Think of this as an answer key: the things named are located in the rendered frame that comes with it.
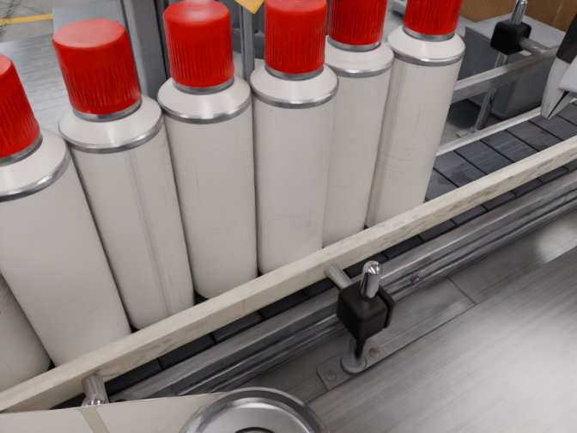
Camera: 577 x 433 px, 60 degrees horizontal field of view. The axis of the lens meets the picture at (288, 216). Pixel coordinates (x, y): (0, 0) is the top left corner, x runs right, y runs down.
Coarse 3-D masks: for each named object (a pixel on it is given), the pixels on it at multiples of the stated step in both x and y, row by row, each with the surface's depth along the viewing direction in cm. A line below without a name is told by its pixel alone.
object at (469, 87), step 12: (528, 60) 48; (540, 60) 49; (552, 60) 49; (492, 72) 47; (504, 72) 47; (516, 72) 47; (528, 72) 48; (456, 84) 45; (468, 84) 45; (480, 84) 46; (492, 84) 46; (504, 84) 48; (456, 96) 45; (468, 96) 46
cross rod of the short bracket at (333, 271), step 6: (330, 264) 36; (336, 264) 36; (330, 270) 36; (336, 270) 35; (342, 270) 36; (330, 276) 35; (336, 276) 35; (342, 276) 35; (336, 282) 35; (342, 282) 35; (348, 282) 35; (336, 288) 35; (342, 288) 35
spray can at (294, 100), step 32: (288, 0) 26; (320, 0) 26; (288, 32) 25; (320, 32) 26; (288, 64) 27; (320, 64) 27; (256, 96) 28; (288, 96) 27; (320, 96) 27; (256, 128) 30; (288, 128) 28; (320, 128) 29; (256, 160) 31; (288, 160) 30; (320, 160) 31; (256, 192) 33; (288, 192) 31; (320, 192) 33; (256, 224) 36; (288, 224) 33; (320, 224) 35; (288, 256) 36
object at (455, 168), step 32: (512, 128) 55; (544, 128) 55; (576, 128) 55; (448, 160) 50; (480, 160) 50; (512, 160) 50; (576, 160) 51; (512, 192) 47; (448, 224) 43; (384, 256) 41; (320, 288) 38; (256, 320) 36; (192, 352) 34; (128, 384) 32
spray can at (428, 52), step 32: (416, 0) 30; (448, 0) 29; (416, 32) 31; (448, 32) 31; (416, 64) 31; (448, 64) 31; (416, 96) 33; (448, 96) 34; (384, 128) 36; (416, 128) 34; (384, 160) 37; (416, 160) 36; (384, 192) 39; (416, 192) 39
